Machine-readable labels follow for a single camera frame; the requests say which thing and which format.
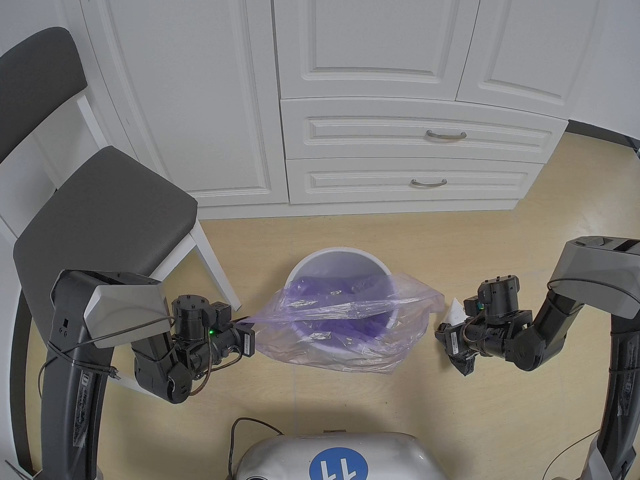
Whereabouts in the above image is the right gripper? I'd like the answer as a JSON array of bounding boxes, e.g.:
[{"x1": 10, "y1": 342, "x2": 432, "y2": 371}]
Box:
[{"x1": 442, "y1": 318, "x2": 483, "y2": 360}]

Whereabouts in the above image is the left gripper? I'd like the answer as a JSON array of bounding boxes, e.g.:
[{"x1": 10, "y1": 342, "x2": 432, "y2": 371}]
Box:
[{"x1": 209, "y1": 324, "x2": 257, "y2": 365}]

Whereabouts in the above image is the white printed wrapper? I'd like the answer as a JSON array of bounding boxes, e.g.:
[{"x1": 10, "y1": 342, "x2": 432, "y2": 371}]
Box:
[{"x1": 446, "y1": 297, "x2": 468, "y2": 325}]

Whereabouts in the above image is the purple plastic bag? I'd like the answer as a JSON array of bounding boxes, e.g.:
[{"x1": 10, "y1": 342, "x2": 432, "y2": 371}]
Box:
[{"x1": 248, "y1": 270, "x2": 446, "y2": 376}]

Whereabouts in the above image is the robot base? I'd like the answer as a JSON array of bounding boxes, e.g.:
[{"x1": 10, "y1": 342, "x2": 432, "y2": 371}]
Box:
[{"x1": 235, "y1": 430, "x2": 448, "y2": 480}]

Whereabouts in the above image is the white trash bin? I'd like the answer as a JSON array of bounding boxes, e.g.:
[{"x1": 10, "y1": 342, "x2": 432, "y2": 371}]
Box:
[{"x1": 285, "y1": 249, "x2": 393, "y2": 354}]

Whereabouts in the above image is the white chair with grey cushions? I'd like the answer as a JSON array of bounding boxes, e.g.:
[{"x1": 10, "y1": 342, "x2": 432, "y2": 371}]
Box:
[{"x1": 0, "y1": 27, "x2": 243, "y2": 395}]

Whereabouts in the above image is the white wardrobe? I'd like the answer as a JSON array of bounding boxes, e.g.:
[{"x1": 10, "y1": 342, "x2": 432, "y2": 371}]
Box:
[{"x1": 52, "y1": 0, "x2": 621, "y2": 222}]

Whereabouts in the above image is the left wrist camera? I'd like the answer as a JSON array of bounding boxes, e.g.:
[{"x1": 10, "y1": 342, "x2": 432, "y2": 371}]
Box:
[{"x1": 209, "y1": 302, "x2": 234, "y2": 328}]

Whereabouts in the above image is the black cable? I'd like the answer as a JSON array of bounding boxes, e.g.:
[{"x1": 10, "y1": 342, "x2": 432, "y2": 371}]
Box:
[
  {"x1": 545, "y1": 428, "x2": 601, "y2": 480},
  {"x1": 227, "y1": 417, "x2": 287, "y2": 476}
]

